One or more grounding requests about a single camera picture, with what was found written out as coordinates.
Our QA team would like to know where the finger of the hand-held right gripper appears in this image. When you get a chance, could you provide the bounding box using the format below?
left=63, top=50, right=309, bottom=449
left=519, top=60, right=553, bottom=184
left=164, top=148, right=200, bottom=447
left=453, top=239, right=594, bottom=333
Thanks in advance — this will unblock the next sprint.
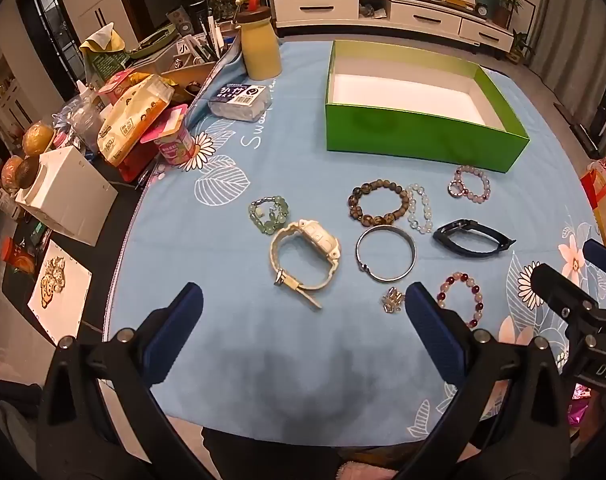
left=582, top=239, right=606, bottom=283
left=530, top=262, right=606, bottom=361

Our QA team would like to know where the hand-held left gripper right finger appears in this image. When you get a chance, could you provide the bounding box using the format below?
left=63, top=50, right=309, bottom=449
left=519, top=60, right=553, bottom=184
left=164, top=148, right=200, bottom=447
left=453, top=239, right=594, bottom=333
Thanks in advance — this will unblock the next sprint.
left=390, top=281, right=571, bottom=480

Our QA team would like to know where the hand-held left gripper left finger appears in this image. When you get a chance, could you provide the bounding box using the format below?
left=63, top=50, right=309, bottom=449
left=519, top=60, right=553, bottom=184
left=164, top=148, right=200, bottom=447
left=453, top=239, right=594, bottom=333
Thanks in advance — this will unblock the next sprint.
left=35, top=281, right=219, bottom=480

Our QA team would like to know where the small gold charm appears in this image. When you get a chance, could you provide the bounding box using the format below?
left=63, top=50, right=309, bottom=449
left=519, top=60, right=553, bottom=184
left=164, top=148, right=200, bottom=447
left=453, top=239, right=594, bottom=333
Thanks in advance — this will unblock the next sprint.
left=381, top=286, right=406, bottom=314

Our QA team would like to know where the red and white bead bracelet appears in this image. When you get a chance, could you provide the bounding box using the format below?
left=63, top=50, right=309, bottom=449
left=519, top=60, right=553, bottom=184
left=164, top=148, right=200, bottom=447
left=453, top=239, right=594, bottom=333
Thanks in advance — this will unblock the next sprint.
left=435, top=271, right=484, bottom=329

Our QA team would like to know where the silver bangle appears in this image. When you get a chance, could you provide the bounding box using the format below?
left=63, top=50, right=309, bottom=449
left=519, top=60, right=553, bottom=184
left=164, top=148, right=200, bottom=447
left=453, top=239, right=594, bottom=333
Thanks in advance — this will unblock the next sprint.
left=355, top=225, right=417, bottom=283

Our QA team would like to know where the green bead bracelet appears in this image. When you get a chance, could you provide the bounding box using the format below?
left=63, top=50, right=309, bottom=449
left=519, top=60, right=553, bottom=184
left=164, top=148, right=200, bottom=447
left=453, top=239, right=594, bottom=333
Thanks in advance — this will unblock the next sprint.
left=248, top=196, right=290, bottom=236

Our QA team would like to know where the cream wrist watch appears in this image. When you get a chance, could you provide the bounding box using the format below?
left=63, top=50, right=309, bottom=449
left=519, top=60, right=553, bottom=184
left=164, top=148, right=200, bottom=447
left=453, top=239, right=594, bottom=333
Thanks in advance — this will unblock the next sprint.
left=269, top=220, right=342, bottom=309

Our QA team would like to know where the green cardboard box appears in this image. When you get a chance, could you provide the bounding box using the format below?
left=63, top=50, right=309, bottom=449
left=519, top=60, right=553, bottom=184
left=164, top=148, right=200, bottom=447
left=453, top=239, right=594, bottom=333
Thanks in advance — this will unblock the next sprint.
left=324, top=40, right=530, bottom=174

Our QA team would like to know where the pink shiny wrapper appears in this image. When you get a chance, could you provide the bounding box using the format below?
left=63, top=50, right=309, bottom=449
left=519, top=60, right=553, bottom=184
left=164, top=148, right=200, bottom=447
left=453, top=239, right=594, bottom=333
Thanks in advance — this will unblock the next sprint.
left=568, top=385, right=604, bottom=428

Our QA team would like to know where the red printed bag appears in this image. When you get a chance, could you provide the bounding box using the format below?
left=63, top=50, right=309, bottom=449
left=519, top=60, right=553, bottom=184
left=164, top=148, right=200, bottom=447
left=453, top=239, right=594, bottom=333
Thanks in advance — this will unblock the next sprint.
left=580, top=140, right=606, bottom=256

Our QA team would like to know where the black smart band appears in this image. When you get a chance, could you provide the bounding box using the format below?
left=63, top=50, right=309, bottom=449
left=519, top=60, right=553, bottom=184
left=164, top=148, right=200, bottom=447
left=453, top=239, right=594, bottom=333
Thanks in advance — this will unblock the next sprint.
left=432, top=218, right=517, bottom=259

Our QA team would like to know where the white printed card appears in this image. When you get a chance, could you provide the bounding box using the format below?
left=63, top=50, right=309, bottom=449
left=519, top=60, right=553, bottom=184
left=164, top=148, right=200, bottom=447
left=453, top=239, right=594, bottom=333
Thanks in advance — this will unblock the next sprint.
left=28, top=240, right=92, bottom=346

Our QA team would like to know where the orange packet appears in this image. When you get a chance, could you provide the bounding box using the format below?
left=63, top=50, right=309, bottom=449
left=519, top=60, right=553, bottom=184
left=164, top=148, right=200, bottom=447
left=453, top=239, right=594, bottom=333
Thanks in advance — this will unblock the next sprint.
left=2, top=237, right=38, bottom=273

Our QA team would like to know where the white box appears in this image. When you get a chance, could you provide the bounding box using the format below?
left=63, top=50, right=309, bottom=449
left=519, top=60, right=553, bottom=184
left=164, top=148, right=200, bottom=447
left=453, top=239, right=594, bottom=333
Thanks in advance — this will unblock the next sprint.
left=15, top=147, right=118, bottom=247

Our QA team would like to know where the pink yogurt cup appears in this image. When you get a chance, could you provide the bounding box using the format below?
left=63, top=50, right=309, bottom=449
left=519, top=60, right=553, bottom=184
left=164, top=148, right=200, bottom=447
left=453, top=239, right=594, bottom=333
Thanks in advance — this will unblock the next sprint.
left=142, top=105, right=196, bottom=166

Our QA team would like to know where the blue floral tablecloth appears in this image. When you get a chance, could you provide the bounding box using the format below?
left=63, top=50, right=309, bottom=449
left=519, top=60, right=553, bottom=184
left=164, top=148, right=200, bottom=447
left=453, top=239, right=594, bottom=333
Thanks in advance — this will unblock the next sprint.
left=103, top=37, right=606, bottom=448

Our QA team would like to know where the dark round fruit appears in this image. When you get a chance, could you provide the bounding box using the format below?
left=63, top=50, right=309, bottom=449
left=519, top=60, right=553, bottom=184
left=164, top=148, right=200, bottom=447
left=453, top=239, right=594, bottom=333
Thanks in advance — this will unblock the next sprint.
left=15, top=156, right=41, bottom=192

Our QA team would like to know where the small potted plant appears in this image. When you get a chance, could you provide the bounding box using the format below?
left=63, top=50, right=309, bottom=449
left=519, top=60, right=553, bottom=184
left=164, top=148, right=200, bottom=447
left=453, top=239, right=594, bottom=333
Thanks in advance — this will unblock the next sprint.
left=510, top=30, right=534, bottom=63

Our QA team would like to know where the brown round fruit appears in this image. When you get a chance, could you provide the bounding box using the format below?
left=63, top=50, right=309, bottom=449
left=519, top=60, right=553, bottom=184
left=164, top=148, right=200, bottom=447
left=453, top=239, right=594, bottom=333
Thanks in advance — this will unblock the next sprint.
left=1, top=156, right=24, bottom=193

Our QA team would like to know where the clear plastic bag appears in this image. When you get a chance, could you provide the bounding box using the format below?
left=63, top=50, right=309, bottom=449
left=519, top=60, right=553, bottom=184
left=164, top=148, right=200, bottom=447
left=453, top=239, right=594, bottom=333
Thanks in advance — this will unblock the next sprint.
left=58, top=95, right=108, bottom=153

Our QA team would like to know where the yellow round fruit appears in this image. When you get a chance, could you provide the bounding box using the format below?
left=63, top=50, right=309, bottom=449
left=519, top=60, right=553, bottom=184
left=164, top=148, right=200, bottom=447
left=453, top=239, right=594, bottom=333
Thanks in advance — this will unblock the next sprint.
left=23, top=122, right=56, bottom=157

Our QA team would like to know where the cardboard box with pens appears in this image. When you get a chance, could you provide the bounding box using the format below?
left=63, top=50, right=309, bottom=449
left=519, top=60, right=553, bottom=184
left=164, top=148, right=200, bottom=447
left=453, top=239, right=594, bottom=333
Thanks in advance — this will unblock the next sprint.
left=133, top=15, right=244, bottom=92

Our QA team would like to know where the green carton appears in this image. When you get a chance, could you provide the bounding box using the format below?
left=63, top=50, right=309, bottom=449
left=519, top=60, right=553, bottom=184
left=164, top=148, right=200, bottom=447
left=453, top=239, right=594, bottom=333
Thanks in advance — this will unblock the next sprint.
left=83, top=42, right=128, bottom=92

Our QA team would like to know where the tall potted plant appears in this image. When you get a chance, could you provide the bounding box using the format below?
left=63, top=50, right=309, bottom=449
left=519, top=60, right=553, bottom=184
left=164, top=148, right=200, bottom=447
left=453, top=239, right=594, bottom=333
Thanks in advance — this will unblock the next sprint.
left=493, top=0, right=524, bottom=28

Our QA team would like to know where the green oval dish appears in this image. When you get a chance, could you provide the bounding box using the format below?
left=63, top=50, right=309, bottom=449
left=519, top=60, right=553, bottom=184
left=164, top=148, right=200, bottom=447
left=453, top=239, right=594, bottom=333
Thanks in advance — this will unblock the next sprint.
left=128, top=25, right=179, bottom=58

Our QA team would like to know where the yellow water bottle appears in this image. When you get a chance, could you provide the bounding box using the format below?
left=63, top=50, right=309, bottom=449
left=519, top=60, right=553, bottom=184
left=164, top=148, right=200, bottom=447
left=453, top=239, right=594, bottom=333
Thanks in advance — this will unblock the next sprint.
left=233, top=0, right=283, bottom=80

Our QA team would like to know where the white tv cabinet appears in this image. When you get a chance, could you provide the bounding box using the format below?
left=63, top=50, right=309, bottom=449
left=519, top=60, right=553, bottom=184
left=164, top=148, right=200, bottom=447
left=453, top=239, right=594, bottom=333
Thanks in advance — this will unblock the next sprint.
left=270, top=0, right=515, bottom=53

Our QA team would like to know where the yellow green cloth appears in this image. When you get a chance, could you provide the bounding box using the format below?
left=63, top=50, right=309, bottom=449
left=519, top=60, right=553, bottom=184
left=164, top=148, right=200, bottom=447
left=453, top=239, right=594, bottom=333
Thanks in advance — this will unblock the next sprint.
left=79, top=22, right=126, bottom=55

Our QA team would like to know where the black framed glass door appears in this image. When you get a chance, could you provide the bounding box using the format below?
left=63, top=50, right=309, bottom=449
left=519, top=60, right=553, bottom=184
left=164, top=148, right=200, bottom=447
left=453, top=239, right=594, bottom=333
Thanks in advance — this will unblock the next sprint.
left=18, top=0, right=86, bottom=106

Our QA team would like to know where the bushy potted plant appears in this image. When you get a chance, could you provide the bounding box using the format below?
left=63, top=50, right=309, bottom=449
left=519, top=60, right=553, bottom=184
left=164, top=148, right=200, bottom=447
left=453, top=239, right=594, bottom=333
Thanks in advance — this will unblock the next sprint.
left=210, top=0, right=254, bottom=23

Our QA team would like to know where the pale purple bead bracelet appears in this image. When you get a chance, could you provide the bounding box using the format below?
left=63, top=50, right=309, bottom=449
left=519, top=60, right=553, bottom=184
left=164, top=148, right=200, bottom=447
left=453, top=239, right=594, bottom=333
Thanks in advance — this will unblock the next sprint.
left=450, top=165, right=490, bottom=204

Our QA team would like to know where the clear bead bracelet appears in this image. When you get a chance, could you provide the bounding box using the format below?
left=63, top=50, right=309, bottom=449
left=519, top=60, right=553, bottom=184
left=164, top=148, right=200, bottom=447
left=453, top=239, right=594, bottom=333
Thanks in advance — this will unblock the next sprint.
left=405, top=183, right=434, bottom=234

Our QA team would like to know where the brown bead bracelet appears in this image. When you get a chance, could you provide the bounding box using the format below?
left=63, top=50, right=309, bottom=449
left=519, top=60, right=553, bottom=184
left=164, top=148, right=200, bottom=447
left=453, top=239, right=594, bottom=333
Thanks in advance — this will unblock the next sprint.
left=347, top=180, right=409, bottom=227

